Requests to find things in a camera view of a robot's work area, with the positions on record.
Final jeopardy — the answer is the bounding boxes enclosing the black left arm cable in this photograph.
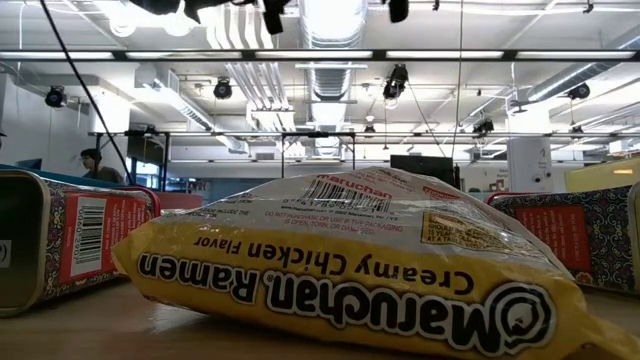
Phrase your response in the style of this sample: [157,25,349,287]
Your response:
[38,0,137,187]

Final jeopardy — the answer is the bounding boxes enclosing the dark teal plastic tray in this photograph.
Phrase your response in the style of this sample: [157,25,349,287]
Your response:
[0,163,126,190]

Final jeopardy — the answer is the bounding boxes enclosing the white pillar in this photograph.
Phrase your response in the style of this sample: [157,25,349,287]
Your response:
[507,137,554,195]

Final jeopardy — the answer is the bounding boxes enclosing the yellow creamy chicken ramen packet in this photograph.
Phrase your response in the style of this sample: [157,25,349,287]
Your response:
[110,167,640,360]

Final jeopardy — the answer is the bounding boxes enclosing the silver ribbed ventilation duct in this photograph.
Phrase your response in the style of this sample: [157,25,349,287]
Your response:
[299,0,369,159]

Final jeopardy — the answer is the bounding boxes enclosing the black beam with light strips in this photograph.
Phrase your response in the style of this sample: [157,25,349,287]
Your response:
[0,48,640,62]

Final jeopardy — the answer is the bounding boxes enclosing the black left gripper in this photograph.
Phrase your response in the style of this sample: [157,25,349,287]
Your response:
[128,0,292,36]

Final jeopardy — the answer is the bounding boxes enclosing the black monitor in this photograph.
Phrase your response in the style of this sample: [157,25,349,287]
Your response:
[390,154,462,191]

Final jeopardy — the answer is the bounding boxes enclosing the person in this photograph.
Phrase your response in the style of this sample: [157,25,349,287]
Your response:
[79,148,126,185]

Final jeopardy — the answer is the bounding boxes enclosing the thin hanging cable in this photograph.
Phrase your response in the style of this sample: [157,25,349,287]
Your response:
[451,0,464,161]

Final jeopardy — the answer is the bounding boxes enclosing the patterned tin with red lid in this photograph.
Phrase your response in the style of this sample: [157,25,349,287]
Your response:
[0,169,162,319]
[484,182,640,296]

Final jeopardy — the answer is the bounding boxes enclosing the smooth silver round duct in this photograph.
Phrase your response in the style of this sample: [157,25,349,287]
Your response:
[524,29,640,102]

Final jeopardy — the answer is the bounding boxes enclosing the black background rig frame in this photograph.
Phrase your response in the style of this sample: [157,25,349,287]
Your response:
[92,130,357,194]

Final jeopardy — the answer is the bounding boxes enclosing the yellow plastic tray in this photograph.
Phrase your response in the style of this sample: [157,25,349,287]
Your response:
[564,158,640,194]

